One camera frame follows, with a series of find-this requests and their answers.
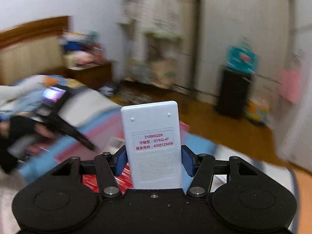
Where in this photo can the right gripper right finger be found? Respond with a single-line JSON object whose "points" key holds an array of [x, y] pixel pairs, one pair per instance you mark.
{"points": [[200, 168]]}

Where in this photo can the pink hanging cloth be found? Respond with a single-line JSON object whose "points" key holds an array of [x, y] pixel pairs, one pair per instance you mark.
{"points": [[289, 87]]}

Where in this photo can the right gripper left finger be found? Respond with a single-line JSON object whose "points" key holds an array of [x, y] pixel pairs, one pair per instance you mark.
{"points": [[109, 166]]}

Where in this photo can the colourful gift bag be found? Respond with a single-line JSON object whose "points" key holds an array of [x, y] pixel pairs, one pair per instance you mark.
{"points": [[257, 110]]}

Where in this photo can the left hand, black glove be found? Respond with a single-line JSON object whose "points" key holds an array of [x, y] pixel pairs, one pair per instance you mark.
{"points": [[12, 130]]}

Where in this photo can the dark wooden nightstand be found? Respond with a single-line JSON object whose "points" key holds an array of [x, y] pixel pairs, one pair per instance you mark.
{"points": [[92, 75]]}

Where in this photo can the wooden headboard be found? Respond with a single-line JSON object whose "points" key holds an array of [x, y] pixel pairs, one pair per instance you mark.
{"points": [[33, 48]]}

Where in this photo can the white remote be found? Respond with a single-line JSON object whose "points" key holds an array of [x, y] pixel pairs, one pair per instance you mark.
{"points": [[153, 145]]}

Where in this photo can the black suitcase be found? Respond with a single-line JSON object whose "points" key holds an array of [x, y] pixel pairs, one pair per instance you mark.
{"points": [[233, 91]]}

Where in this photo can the teal bag on suitcase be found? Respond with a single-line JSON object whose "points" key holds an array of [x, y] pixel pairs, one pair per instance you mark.
{"points": [[241, 57]]}

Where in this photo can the clothes rack with garments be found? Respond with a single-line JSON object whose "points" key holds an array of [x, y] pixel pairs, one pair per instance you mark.
{"points": [[154, 33]]}

